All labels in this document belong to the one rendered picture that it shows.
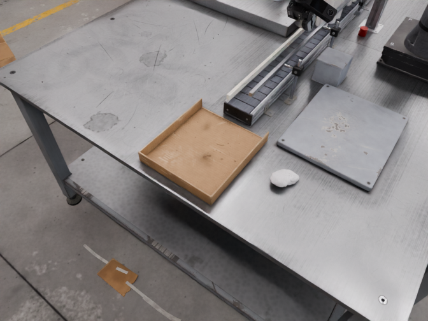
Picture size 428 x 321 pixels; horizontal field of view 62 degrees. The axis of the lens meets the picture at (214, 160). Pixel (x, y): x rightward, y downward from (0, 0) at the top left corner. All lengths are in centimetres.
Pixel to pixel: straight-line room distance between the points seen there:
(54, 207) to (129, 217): 54
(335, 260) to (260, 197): 25
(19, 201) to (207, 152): 136
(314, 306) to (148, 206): 83
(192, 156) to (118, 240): 93
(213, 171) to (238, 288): 63
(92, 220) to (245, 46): 116
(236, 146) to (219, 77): 35
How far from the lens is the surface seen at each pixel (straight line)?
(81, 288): 183
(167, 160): 105
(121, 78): 137
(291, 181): 101
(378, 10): 177
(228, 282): 152
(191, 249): 157
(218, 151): 107
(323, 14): 134
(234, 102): 117
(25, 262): 198
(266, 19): 164
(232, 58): 145
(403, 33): 165
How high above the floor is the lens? 164
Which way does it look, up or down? 50 degrees down
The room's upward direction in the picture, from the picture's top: 3 degrees clockwise
